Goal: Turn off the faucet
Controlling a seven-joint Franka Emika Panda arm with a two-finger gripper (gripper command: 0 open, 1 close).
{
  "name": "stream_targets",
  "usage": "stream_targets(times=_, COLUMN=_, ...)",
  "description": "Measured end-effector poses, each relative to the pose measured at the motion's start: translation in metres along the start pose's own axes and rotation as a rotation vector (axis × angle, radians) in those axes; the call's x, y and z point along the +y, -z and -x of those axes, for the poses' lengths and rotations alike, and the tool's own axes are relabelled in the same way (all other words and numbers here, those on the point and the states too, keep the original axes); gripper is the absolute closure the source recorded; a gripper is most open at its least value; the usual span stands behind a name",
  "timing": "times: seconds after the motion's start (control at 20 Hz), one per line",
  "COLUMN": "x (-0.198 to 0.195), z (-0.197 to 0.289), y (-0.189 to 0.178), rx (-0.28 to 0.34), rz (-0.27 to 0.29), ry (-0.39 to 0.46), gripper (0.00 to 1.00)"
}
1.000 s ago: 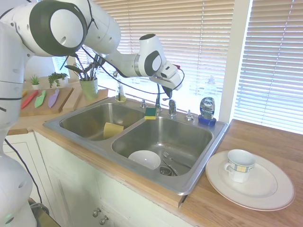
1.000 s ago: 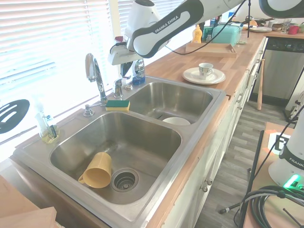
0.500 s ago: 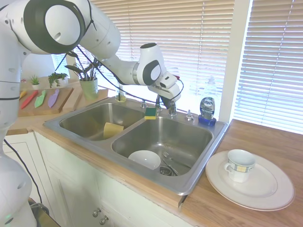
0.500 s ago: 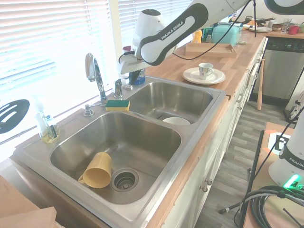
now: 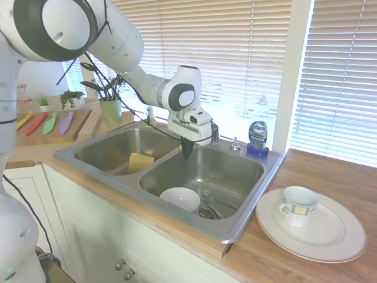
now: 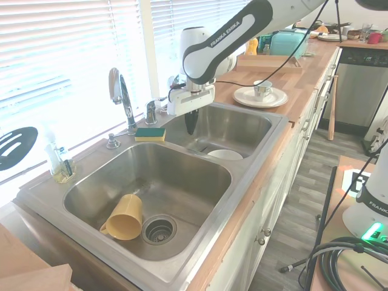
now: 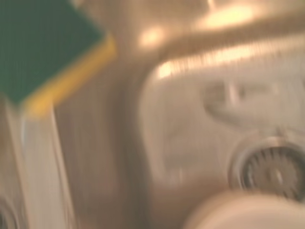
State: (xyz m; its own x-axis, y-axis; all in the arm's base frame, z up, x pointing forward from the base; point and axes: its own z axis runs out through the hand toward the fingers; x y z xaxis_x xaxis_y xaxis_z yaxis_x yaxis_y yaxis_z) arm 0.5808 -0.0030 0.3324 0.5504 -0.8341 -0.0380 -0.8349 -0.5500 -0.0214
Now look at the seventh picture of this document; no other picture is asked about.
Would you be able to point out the stainless steel double sink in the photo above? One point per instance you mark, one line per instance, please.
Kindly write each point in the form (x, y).
(107, 143)

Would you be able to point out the green and yellow sponge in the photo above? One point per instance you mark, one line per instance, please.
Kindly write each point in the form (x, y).
(43, 47)

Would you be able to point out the steel sink drain strainer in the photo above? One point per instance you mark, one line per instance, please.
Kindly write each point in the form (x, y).
(274, 171)

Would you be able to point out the white ceramic bowl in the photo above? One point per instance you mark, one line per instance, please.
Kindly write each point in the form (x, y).
(250, 212)

